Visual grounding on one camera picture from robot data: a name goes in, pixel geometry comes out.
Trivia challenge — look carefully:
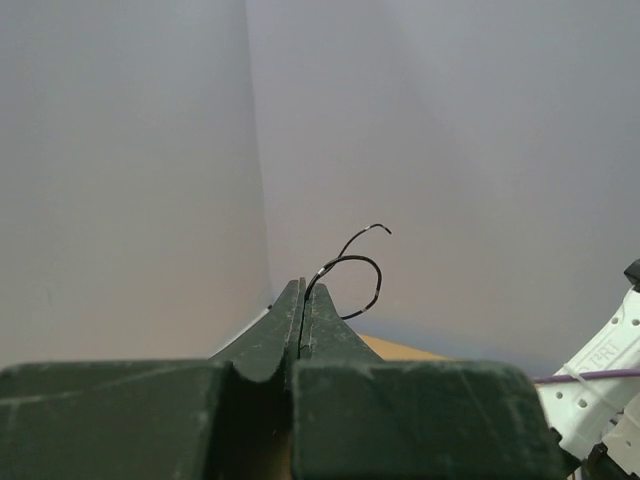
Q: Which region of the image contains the black thin wire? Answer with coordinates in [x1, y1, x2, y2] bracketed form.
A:
[297, 223, 393, 359]

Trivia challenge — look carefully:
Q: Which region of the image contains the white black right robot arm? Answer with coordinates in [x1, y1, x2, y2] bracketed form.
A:
[534, 261, 639, 479]

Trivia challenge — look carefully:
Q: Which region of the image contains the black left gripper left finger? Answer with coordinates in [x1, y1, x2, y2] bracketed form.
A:
[1, 279, 306, 479]

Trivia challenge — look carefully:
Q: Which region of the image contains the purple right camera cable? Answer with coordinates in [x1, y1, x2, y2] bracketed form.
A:
[532, 366, 640, 385]

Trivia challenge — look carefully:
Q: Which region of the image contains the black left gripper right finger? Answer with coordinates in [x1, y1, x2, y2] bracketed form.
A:
[292, 284, 565, 479]

